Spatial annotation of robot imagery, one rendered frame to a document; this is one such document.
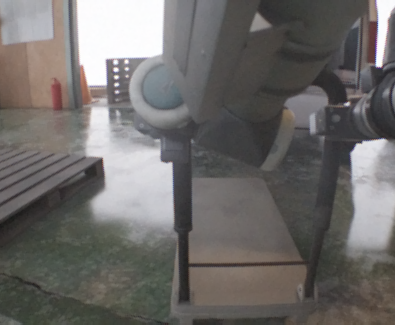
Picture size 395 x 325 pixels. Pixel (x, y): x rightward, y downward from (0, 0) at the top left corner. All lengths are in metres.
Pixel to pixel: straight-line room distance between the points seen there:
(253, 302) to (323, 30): 0.72
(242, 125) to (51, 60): 5.42
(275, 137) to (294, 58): 0.15
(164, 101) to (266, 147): 0.12
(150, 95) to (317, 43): 0.19
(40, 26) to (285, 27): 5.67
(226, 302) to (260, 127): 0.59
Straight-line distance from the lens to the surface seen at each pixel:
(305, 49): 0.22
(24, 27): 6.06
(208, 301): 0.84
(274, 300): 0.86
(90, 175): 2.21
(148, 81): 0.34
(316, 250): 0.79
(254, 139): 0.33
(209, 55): 0.17
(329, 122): 0.56
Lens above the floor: 0.77
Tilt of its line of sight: 19 degrees down
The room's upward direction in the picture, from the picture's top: straight up
